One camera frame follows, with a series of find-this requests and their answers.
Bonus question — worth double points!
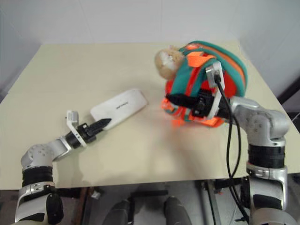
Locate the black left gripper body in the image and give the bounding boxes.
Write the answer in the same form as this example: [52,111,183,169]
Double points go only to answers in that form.
[76,122,97,144]

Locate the dark furniture piece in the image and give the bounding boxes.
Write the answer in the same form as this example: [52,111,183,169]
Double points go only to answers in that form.
[277,74,300,118]

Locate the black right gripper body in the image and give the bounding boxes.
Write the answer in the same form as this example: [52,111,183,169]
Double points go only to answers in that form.
[191,90,216,118]

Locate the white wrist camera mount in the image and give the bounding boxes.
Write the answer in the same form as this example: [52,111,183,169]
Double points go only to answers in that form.
[66,110,88,148]
[205,61,226,119]

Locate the tan plush toy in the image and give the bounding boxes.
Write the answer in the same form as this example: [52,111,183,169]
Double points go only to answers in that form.
[154,45,185,79]

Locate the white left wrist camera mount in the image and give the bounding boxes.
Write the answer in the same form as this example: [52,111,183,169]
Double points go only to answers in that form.
[66,110,88,148]

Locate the dark rounded shape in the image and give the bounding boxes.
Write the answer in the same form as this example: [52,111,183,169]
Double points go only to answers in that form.
[109,199,132,225]
[163,195,191,225]

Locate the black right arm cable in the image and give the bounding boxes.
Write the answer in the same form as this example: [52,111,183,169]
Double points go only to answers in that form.
[215,74,249,220]

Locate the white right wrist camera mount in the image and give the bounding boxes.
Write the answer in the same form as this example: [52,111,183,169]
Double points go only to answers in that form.
[205,61,226,119]

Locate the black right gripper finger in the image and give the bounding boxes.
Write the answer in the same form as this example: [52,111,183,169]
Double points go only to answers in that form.
[172,102,200,110]
[165,93,200,104]

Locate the orange and teal backpack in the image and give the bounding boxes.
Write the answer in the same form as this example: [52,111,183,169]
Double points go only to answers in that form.
[160,40,248,129]

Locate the grey metal table frame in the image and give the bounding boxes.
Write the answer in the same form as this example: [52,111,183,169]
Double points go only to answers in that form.
[200,180,223,225]

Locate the flat white box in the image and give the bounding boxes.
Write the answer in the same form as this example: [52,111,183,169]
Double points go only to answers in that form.
[90,88,149,130]

